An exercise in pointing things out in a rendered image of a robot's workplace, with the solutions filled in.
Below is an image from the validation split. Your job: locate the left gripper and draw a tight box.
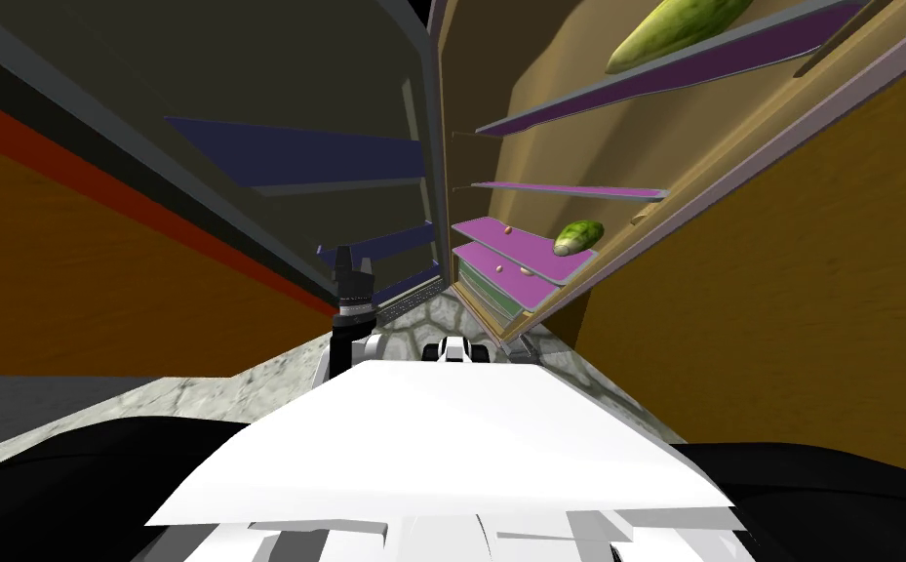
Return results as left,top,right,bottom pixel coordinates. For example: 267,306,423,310
332,244,376,306

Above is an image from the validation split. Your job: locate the green fridge drawer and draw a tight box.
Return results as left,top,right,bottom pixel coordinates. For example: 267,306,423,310
455,257,531,323

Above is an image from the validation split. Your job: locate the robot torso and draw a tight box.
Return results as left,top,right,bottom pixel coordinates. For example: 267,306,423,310
143,335,750,562

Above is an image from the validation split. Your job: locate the dark fridge door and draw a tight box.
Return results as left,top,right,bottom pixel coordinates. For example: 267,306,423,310
0,0,453,315

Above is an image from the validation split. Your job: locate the short green cucumber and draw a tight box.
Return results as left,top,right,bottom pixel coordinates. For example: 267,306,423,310
551,220,606,259

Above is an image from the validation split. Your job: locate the tan fridge with purple shelves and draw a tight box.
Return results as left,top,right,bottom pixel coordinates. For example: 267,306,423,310
427,0,906,346

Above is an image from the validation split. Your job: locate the long green cucumber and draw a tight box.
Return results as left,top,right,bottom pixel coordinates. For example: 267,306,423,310
604,0,755,76

